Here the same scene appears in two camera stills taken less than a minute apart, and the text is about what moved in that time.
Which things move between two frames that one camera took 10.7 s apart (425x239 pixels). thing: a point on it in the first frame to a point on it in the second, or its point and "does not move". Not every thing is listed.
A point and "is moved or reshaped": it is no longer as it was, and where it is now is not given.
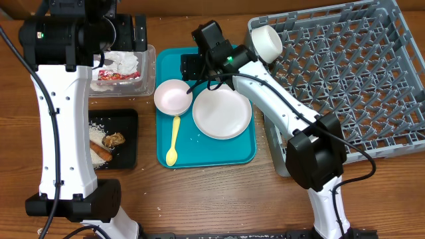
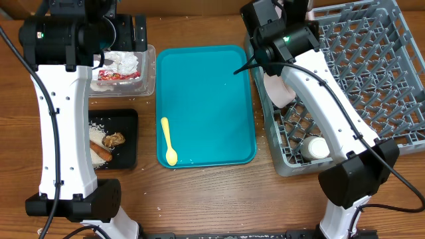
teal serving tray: x=195 y=149 does not move
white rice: x=96 y=133 does not move
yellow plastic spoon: x=172 y=155 is moved or reshaped
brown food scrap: x=113 y=140 does not move
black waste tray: x=124 y=121 does not move
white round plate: x=222 y=114 to x=309 y=15
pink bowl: x=171 y=97 is moved or reshaped
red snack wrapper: x=112 y=75 does not move
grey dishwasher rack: x=358 y=61 does not move
